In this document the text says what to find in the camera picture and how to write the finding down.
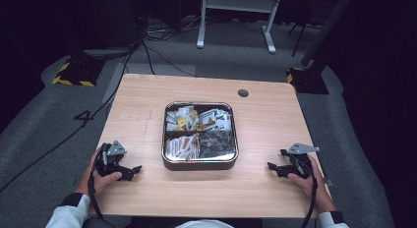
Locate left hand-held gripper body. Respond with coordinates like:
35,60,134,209
93,140,132,177

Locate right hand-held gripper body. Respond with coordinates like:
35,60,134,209
279,142,321,180

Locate brown compartment box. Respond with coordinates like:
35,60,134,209
160,101,240,172

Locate clear plastic lid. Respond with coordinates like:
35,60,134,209
161,101,240,164

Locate person's left hand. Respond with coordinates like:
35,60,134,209
74,148,123,198

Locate person's right hand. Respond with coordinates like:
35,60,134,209
287,155,337,214

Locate pile of white stick sachets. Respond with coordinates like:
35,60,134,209
163,133,201,163

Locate pile of dark wrapped candies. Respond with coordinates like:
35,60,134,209
199,131,238,161

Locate pile of yellow-label tea bags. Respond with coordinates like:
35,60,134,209
165,104,201,133

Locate pile of white printed packets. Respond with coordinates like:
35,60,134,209
199,107,233,133

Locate black yellow striped base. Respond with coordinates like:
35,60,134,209
51,58,106,88
285,66,330,95

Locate dark tripod legs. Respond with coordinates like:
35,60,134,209
287,20,318,58

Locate dark slanted pole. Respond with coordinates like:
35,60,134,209
299,0,357,68

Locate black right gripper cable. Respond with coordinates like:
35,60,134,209
298,173,320,228

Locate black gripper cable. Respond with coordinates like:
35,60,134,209
298,173,320,228
87,168,109,223

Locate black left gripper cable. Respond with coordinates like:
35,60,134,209
87,168,109,223

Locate long black floor cable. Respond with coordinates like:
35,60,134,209
0,40,143,194

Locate thin black floor cable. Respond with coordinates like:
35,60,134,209
141,40,198,79

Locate bundle of floor cables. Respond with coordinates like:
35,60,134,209
144,15,205,43

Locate white metal stand frame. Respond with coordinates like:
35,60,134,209
196,0,283,55

